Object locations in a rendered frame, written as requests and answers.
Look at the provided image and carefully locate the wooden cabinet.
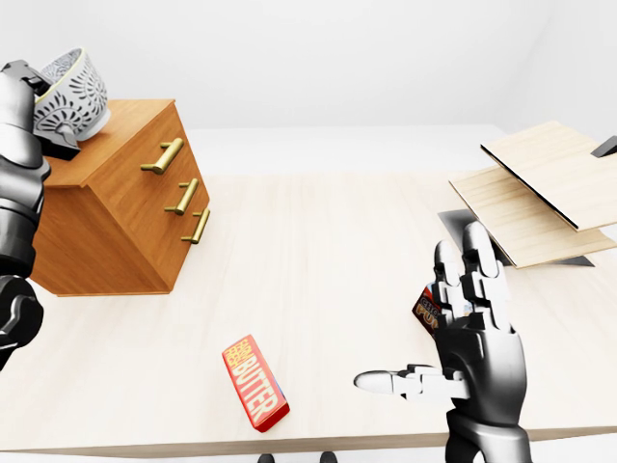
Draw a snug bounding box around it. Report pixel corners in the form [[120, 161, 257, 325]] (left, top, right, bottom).
[[29, 99, 212, 298]]

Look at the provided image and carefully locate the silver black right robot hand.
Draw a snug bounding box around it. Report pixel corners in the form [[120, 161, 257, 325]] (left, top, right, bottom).
[[353, 220, 527, 428]]

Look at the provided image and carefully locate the patterned grey white bowl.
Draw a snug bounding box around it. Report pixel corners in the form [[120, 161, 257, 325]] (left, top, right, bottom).
[[32, 46, 112, 143]]

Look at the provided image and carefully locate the dark grey wedge shape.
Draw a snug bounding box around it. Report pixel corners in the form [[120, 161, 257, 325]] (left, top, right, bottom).
[[590, 135, 617, 159]]

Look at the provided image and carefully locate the brass drawer handle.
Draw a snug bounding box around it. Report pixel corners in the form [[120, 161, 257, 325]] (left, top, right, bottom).
[[140, 137, 185, 176], [163, 177, 201, 217], [180, 207, 212, 246]]

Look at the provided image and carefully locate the red butter box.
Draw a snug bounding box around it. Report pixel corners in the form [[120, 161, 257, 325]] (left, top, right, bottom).
[[221, 334, 291, 434]]

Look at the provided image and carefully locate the pale wooden board black edge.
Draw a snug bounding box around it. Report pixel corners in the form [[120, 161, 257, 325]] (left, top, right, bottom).
[[479, 120, 617, 234]]

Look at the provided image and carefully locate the chocolate pudding box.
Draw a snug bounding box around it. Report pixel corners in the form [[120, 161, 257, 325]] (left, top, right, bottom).
[[412, 284, 476, 340]]

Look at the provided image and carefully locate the wooden cabinet drawer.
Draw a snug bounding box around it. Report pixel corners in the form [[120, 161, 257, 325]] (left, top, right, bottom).
[[81, 102, 191, 231], [117, 140, 202, 264], [145, 171, 212, 293]]

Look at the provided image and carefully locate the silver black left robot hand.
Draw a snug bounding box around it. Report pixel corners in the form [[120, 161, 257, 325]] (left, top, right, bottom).
[[0, 59, 82, 161]]

